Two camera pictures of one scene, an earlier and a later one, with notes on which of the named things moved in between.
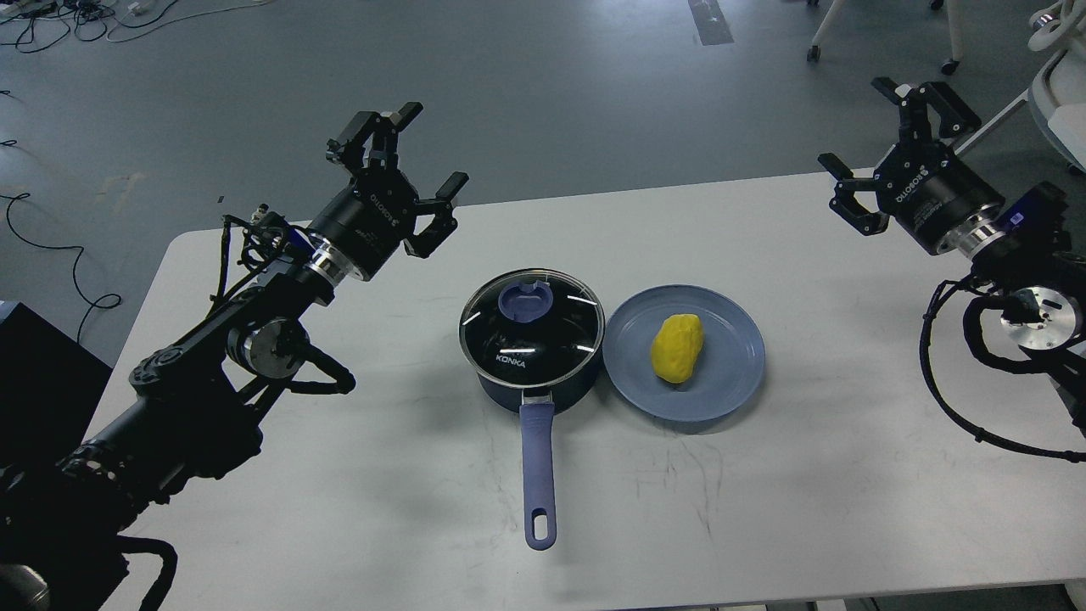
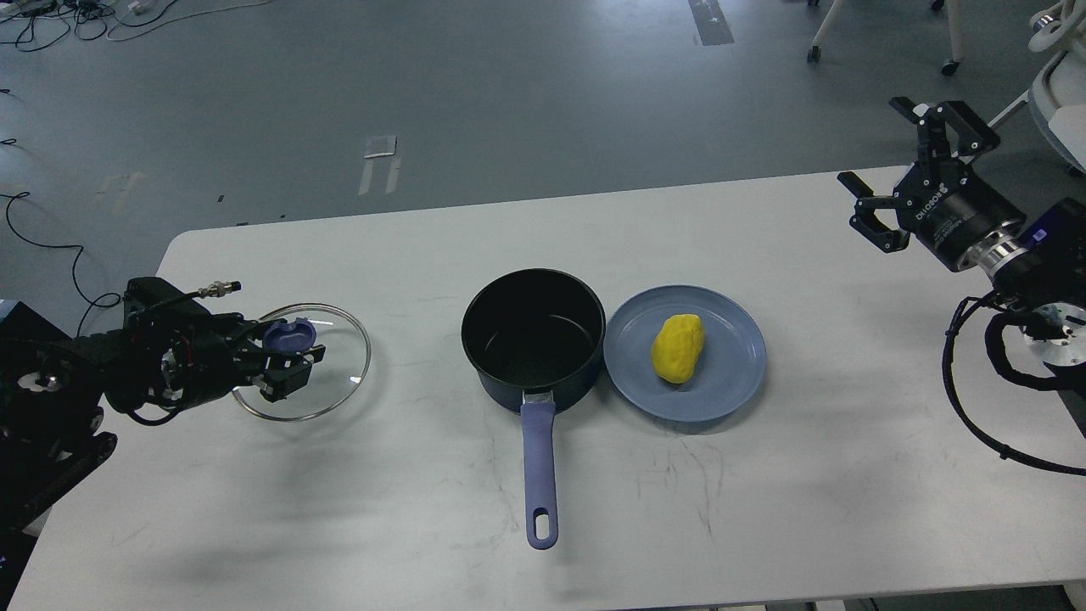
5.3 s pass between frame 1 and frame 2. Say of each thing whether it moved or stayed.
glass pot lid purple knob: moved
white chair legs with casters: stayed
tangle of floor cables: stayed
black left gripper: moved
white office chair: stayed
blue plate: stayed
